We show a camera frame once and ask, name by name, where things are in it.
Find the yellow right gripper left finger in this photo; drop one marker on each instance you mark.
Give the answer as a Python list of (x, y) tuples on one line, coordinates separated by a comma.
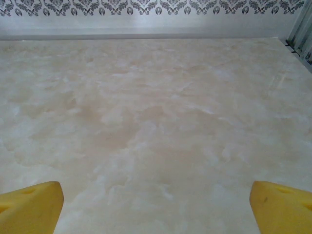
[(29, 209)]

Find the aluminium frame post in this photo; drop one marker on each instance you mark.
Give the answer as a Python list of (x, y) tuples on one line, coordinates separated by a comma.
[(299, 29)]

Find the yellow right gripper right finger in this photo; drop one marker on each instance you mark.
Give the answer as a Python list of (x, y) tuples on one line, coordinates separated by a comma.
[(282, 212)]

